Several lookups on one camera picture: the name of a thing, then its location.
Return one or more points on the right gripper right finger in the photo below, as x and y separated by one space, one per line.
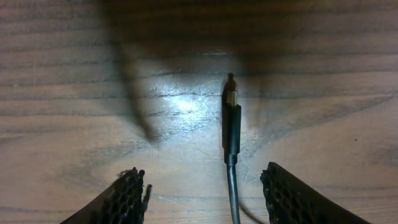
291 201

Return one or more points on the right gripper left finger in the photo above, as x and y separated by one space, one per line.
125 201

